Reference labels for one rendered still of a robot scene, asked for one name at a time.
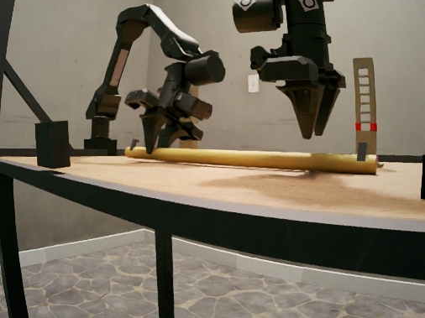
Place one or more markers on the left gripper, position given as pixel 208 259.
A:
pixel 155 116

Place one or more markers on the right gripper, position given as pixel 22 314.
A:
pixel 312 103

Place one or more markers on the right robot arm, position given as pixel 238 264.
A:
pixel 266 15

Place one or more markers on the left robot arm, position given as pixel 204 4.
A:
pixel 200 70

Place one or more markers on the long yellow rail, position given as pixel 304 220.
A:
pixel 359 163

